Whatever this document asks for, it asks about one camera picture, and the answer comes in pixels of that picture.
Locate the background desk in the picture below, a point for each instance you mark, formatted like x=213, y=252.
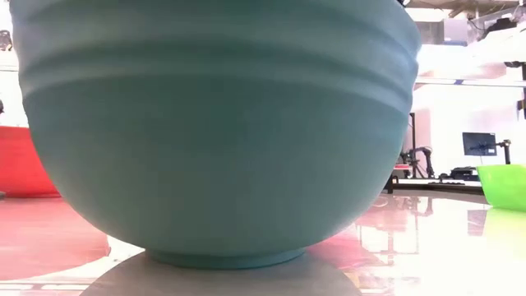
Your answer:
x=462, y=172

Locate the red large bowl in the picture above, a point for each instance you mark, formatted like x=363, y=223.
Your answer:
x=20, y=164

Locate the black hanging device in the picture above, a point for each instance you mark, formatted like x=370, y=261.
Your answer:
x=5, y=40

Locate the black background monitor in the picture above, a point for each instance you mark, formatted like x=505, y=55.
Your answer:
x=478, y=144

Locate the teal large bowl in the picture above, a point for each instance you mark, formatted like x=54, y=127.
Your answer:
x=205, y=144

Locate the green small bowl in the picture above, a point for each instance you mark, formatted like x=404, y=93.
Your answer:
x=505, y=185

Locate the black background robot arm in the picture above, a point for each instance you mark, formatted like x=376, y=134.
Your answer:
x=425, y=158

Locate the black table frame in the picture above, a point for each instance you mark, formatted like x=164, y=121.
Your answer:
x=435, y=188

